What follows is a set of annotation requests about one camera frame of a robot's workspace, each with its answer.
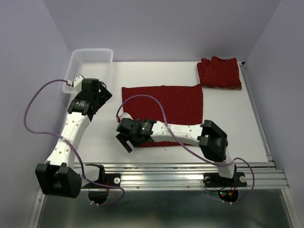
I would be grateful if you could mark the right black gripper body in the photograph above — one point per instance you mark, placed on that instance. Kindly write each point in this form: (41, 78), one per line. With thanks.
(133, 138)

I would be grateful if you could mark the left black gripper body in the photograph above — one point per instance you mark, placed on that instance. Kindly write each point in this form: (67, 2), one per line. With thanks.
(102, 96)

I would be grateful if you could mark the red polka dot skirt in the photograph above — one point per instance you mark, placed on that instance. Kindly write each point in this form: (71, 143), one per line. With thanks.
(182, 105)
(219, 72)

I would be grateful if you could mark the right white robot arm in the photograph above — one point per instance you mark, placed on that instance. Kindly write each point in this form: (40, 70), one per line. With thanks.
(211, 139)

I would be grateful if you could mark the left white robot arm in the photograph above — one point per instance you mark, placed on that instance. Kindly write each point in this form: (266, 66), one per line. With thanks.
(56, 175)

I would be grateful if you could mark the white plastic basket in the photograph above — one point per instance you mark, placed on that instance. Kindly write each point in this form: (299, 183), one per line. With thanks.
(90, 63)

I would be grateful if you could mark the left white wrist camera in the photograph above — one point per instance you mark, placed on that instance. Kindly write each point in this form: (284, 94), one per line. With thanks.
(76, 84)

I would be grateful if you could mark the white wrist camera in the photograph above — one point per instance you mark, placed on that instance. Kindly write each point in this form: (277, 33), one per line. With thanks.
(76, 84)
(122, 116)

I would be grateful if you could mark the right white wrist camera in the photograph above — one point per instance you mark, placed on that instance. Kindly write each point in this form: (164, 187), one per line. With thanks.
(122, 116)

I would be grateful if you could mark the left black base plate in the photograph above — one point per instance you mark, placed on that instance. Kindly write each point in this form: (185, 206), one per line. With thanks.
(97, 173)

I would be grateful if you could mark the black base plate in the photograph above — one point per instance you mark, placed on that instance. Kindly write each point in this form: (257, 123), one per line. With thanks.
(97, 173)
(213, 180)

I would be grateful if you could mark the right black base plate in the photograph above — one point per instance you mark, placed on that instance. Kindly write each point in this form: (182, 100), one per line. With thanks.
(213, 180)

